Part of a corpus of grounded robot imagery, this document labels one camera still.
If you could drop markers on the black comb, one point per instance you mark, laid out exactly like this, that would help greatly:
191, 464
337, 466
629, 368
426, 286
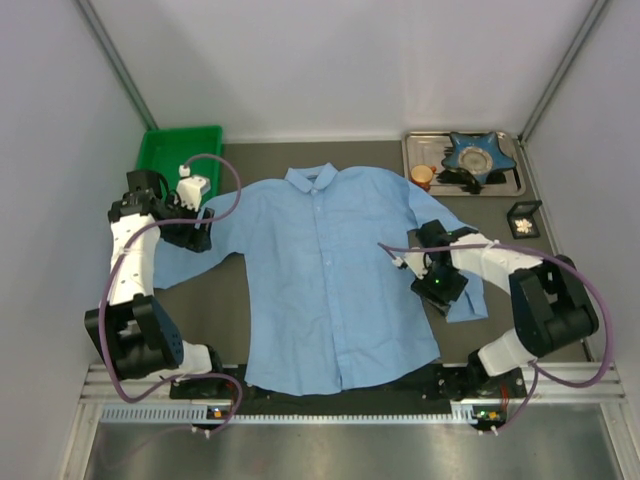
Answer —
465, 181

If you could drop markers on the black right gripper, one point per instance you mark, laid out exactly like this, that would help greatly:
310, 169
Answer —
432, 297

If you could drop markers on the green plastic tray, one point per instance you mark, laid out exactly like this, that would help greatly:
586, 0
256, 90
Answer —
161, 154

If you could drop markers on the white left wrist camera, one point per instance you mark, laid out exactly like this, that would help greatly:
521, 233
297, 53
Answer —
191, 188

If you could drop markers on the silver metal tray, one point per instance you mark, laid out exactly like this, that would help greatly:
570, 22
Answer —
430, 148

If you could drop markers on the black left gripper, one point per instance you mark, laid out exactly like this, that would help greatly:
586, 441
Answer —
195, 236

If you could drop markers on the blue star-shaped dish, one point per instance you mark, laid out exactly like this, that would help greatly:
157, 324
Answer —
478, 155

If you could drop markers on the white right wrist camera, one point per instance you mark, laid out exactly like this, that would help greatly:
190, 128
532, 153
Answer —
417, 262

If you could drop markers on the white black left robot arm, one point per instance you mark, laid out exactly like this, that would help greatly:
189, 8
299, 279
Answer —
130, 327

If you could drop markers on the orange cup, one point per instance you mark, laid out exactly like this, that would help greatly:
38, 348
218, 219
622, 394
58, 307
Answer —
423, 176

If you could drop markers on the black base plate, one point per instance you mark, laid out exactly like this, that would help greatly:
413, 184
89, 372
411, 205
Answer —
427, 390

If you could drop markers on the light blue button shirt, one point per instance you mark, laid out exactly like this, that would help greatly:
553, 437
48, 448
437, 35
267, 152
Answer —
329, 311

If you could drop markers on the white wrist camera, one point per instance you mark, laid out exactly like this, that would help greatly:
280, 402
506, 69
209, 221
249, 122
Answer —
191, 188
417, 262

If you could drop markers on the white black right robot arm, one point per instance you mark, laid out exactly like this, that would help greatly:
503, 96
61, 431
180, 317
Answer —
550, 305

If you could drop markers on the black brooch box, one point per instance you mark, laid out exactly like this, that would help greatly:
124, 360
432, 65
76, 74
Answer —
524, 209

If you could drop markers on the gold brooch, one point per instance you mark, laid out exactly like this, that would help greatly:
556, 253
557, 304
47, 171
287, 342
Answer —
524, 226

